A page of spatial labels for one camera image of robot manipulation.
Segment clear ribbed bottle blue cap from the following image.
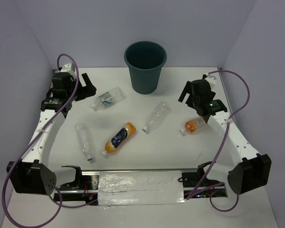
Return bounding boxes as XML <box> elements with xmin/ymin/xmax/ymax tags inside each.
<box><xmin>142</xmin><ymin>101</ymin><xmax>171</xmax><ymax>133</ymax></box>

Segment orange juice bottle dark label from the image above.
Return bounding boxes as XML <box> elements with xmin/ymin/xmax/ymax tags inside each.
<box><xmin>101</xmin><ymin>122</ymin><xmax>136</xmax><ymax>157</ymax></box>

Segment small orange bottle white cap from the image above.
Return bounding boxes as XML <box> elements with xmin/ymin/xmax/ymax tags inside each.
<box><xmin>180</xmin><ymin>117</ymin><xmax>207</xmax><ymax>135</ymax></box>

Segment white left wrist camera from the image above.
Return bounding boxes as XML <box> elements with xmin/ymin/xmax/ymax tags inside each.
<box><xmin>59</xmin><ymin>63</ymin><xmax>76</xmax><ymax>78</ymax></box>

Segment dark green plastic bin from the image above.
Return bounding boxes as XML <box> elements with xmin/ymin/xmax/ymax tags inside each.
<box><xmin>124</xmin><ymin>41</ymin><xmax>167</xmax><ymax>95</ymax></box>

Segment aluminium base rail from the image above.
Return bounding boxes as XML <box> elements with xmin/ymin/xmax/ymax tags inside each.
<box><xmin>54</xmin><ymin>166</ymin><xmax>228</xmax><ymax>202</ymax></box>

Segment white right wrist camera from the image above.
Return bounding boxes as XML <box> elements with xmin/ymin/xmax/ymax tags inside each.
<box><xmin>202</xmin><ymin>73</ymin><xmax>217</xmax><ymax>90</ymax></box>

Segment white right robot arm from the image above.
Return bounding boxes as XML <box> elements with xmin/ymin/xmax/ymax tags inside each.
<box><xmin>178</xmin><ymin>79</ymin><xmax>272</xmax><ymax>195</ymax></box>

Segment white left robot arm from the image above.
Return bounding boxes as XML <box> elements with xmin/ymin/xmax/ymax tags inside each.
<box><xmin>7</xmin><ymin>72</ymin><xmax>96</xmax><ymax>195</ymax></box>

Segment clear bottle green blue label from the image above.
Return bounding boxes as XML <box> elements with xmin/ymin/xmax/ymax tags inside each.
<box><xmin>91</xmin><ymin>87</ymin><xmax>125</xmax><ymax>111</ymax></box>

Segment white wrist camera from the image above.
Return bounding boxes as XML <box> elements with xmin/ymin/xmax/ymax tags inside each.
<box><xmin>59</xmin><ymin>63</ymin><xmax>76</xmax><ymax>78</ymax></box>
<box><xmin>202</xmin><ymin>73</ymin><xmax>217</xmax><ymax>90</ymax></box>

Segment white foil sheet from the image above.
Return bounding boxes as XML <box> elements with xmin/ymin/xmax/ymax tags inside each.
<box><xmin>98</xmin><ymin>171</ymin><xmax>185</xmax><ymax>206</ymax></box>

